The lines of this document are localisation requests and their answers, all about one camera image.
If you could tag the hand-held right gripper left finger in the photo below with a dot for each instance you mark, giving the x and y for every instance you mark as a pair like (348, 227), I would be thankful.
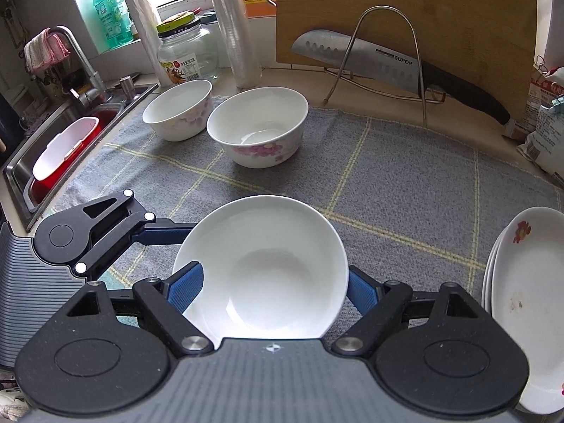
(185, 288)

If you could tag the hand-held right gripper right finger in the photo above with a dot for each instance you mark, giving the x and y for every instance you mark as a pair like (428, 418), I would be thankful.
(363, 291)

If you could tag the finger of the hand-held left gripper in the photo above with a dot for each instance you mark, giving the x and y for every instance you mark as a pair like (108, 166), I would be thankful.
(163, 234)

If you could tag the white ceramic bowl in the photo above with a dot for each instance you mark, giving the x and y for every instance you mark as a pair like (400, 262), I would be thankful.
(264, 264)

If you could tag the white pink-floral bowl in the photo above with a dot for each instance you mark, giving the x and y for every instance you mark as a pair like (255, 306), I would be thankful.
(255, 119)
(176, 105)

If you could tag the white plate with pink flower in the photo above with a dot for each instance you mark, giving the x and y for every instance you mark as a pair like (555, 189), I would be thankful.
(537, 317)

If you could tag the grey checked cloth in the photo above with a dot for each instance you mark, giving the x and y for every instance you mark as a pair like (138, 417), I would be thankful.
(396, 185)

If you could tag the steel kitchen sink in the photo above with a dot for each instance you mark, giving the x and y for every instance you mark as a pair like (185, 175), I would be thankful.
(17, 176)

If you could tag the red plastic basin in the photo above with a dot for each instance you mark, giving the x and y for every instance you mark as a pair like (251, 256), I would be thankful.
(103, 121)

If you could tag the white plastic board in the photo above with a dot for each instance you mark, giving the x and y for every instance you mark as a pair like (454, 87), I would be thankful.
(66, 150)

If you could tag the steel kitchen faucet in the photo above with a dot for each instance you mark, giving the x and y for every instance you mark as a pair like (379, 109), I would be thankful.
(88, 70)

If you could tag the glass jar yellow-green lid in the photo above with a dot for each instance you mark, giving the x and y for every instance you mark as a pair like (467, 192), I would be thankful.
(189, 53)

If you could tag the white plastic wrap roll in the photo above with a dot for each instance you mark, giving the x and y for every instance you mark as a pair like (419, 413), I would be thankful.
(147, 39)

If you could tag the stack of clear plastic cups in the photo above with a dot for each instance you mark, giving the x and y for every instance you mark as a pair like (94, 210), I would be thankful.
(238, 31)

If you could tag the pink white rag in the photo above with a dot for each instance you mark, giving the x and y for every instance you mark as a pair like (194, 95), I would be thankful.
(44, 50)

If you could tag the small teal lid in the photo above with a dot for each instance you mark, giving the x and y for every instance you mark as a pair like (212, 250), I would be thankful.
(206, 16)

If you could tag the green dish soap bottle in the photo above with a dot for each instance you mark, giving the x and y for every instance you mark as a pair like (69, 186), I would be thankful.
(108, 17)

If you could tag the white printed food bag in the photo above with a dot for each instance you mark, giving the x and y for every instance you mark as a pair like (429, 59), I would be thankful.
(548, 141)

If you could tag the red white food bag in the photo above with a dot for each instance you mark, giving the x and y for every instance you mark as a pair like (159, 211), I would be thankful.
(535, 97)

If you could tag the green binder clip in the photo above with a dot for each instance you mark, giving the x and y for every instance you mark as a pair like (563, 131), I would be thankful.
(558, 102)

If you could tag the bamboo cutting board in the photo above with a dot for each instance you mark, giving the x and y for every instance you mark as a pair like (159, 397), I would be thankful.
(440, 4)

